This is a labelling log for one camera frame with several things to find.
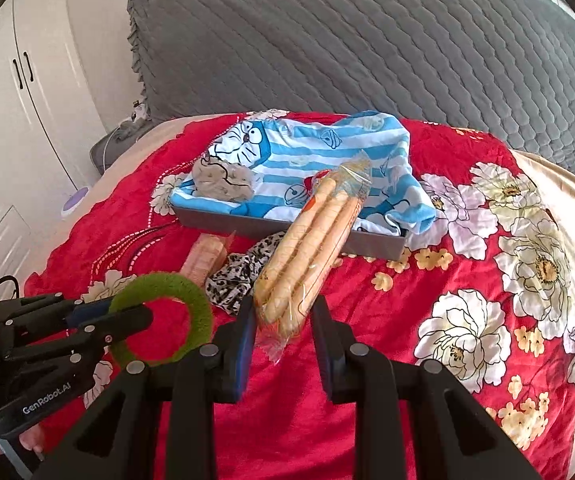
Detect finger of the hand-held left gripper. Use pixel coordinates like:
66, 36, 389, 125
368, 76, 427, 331
0, 291, 112, 333
4, 305, 154, 363

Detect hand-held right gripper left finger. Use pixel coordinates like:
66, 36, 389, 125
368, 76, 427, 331
30, 295, 258, 480

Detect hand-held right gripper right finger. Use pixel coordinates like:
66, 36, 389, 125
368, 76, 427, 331
311, 295, 543, 480

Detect green fluffy hair ring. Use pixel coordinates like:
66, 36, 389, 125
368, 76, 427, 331
108, 272, 214, 367

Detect leopard print scrunchie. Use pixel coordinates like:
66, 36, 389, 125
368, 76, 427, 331
204, 230, 288, 316

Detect orange wafer snack packet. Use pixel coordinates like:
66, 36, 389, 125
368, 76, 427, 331
180, 232, 238, 286

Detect grey tray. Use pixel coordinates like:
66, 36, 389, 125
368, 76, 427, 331
167, 187, 408, 262

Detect yellow biscuit snack packet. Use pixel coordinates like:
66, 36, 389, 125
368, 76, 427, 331
252, 157, 373, 366

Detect beige sheer scrunchie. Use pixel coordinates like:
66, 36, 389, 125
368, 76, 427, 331
190, 156, 260, 206

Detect person's left hand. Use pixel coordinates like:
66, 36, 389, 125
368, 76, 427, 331
0, 417, 45, 457

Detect purple white round device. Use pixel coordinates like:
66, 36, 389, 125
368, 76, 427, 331
61, 186, 90, 219

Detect red floral blanket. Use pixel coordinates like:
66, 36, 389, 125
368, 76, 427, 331
22, 110, 575, 480

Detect grey bedside stool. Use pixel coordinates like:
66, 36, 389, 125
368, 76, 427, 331
90, 127, 140, 176

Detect white wardrobe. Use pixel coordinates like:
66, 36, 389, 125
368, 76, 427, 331
0, 0, 105, 291

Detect grey patterned cloth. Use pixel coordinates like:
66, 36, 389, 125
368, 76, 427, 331
117, 102, 150, 141

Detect blue striped cartoon cloth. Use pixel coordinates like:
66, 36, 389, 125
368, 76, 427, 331
174, 110, 438, 236

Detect grey quilted headboard cover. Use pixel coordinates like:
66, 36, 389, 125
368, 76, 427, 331
126, 0, 575, 181

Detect white cable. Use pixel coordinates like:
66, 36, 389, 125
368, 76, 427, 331
98, 119, 135, 173

